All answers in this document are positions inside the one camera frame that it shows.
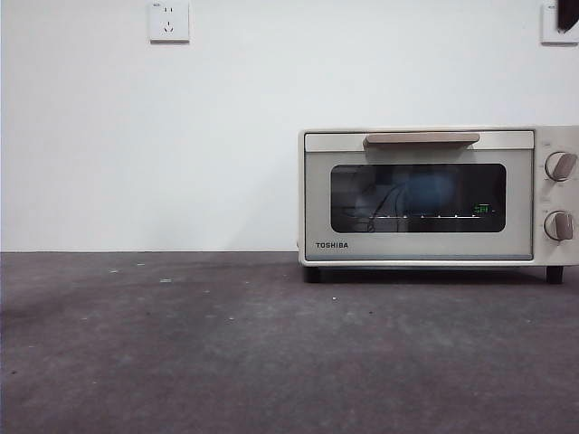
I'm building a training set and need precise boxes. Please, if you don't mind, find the metal wire oven rack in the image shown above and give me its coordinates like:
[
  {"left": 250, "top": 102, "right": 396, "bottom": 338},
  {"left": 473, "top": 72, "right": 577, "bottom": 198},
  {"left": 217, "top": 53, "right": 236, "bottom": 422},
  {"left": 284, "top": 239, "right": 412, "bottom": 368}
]
[{"left": 352, "top": 212, "right": 481, "bottom": 221}]

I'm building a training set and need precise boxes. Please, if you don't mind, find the glass oven door with handle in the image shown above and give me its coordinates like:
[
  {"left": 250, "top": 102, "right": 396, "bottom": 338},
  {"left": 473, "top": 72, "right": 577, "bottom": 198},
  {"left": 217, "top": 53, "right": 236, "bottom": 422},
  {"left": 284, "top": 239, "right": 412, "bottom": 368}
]
[{"left": 303, "top": 130, "right": 536, "bottom": 262}]

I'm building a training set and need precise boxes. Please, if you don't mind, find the beige oven knob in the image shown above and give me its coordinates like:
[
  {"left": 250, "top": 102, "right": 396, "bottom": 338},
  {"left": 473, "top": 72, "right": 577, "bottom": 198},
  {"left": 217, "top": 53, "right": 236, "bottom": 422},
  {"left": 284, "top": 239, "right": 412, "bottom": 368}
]
[
  {"left": 542, "top": 210, "right": 575, "bottom": 241},
  {"left": 544, "top": 151, "right": 579, "bottom": 182}
]

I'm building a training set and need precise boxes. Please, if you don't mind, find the blue bowl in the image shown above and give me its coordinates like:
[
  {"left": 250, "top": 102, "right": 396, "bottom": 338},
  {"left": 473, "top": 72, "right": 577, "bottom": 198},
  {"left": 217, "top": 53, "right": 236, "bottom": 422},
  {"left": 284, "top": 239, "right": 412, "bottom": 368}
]
[{"left": 393, "top": 169, "right": 458, "bottom": 213}]

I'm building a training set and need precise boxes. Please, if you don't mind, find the white wall socket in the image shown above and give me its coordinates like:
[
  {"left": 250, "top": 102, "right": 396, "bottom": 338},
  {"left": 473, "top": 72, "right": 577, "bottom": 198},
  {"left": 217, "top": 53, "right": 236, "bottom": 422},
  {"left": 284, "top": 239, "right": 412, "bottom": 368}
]
[
  {"left": 148, "top": 1, "right": 191, "bottom": 45},
  {"left": 540, "top": 2, "right": 579, "bottom": 46}
]

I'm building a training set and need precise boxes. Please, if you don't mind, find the white toaster oven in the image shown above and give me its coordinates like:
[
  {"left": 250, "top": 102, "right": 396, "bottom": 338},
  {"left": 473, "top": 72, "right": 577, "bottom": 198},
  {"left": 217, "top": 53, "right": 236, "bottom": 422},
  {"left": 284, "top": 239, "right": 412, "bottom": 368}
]
[{"left": 297, "top": 125, "right": 579, "bottom": 285}]

